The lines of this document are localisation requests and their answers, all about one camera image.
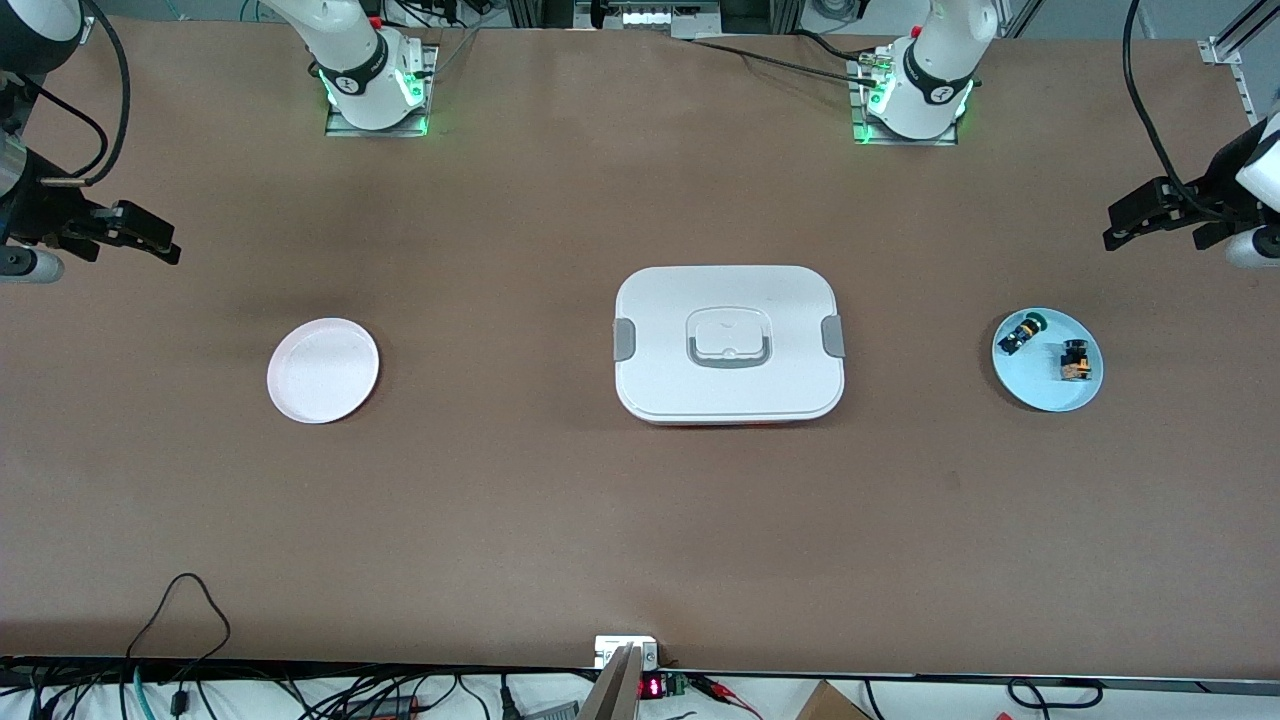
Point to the orange and black switch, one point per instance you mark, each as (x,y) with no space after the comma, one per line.
(1076,362)

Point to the grey device with lights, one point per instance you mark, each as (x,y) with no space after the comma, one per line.
(655,15)

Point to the red digit display module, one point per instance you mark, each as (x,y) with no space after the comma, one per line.
(652,687)

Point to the grey camera mount beam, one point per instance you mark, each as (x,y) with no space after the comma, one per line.
(612,690)

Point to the aluminium frame profile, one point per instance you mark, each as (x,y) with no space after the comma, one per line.
(1235,40)

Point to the light blue round plate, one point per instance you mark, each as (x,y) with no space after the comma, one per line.
(1040,385)

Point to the green and black switch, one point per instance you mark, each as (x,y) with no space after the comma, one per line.
(1020,335)

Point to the brown cardboard piece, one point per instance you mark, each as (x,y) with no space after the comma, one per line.
(830,703)

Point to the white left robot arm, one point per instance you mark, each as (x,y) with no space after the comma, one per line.
(925,90)

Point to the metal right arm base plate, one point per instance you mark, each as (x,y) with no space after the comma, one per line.
(340,128)

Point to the white lidded container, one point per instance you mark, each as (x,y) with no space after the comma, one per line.
(730,385)

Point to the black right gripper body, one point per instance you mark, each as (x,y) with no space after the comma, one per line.
(32,212)

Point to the pink round plate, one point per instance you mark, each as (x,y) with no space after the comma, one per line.
(322,370)

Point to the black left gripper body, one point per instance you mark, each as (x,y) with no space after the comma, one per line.
(1212,203)

